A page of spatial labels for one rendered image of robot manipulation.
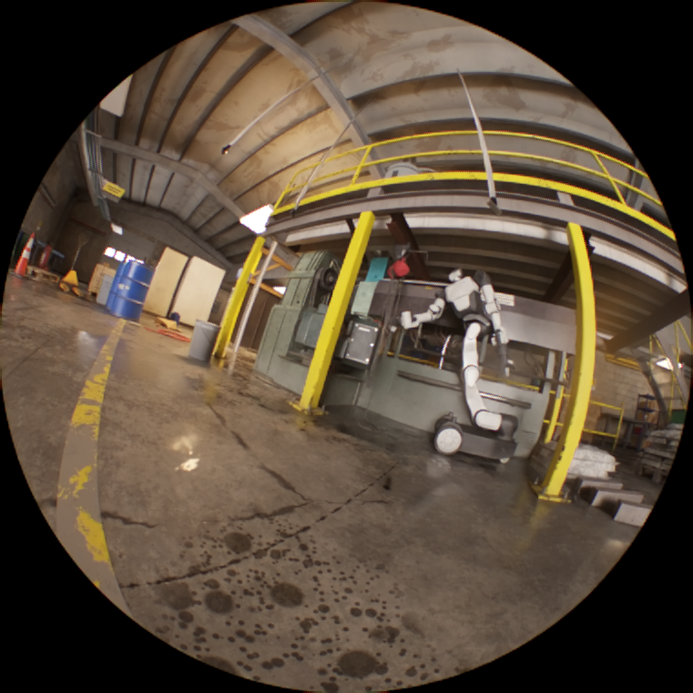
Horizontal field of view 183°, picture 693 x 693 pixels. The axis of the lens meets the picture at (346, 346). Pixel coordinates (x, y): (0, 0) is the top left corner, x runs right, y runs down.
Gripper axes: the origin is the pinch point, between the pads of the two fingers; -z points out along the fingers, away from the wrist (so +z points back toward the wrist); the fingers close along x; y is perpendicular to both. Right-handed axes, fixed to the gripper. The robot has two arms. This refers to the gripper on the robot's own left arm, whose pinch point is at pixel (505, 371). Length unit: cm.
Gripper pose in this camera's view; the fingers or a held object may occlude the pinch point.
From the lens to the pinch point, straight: 164.6
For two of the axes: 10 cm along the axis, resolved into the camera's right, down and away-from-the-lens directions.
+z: 0.7, -9.3, 3.6
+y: 5.5, -2.6, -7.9
